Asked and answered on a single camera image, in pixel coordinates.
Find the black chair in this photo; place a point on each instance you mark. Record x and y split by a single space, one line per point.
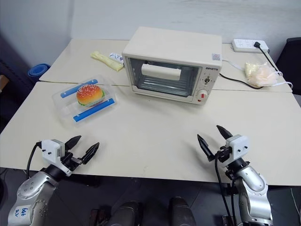
290 61

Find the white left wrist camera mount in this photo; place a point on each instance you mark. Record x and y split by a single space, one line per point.
50 150

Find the small white blue packet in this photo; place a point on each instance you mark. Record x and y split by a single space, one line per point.
115 56

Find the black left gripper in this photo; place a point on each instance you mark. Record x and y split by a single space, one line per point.
70 160

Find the cream toaster oven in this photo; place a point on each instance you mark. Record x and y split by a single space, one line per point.
174 44

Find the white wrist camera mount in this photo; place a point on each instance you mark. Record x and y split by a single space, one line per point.
238 144
50 150

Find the toy hamburger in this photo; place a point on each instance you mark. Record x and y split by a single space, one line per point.
90 94

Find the dark blue sofa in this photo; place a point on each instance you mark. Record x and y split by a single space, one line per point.
14 77

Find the yellow filled plastic bag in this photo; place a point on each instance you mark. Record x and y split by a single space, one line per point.
250 69

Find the white power strip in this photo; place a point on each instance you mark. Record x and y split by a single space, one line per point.
244 44

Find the brown cardboard box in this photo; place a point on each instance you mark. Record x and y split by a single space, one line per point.
3 82

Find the dark rounded shape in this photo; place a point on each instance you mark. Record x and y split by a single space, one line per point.
127 214
182 212

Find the red marked timer knob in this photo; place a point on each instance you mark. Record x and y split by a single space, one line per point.
202 95

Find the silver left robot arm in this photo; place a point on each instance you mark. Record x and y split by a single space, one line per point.
30 189

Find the glass oven door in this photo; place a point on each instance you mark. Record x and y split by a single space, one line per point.
138 81

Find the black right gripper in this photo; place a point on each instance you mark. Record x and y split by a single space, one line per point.
223 154

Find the clear tray with blue clips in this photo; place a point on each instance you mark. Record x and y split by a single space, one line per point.
68 113

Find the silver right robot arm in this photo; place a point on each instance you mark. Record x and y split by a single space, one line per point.
252 188

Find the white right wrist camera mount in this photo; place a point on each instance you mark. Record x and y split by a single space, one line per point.
238 144

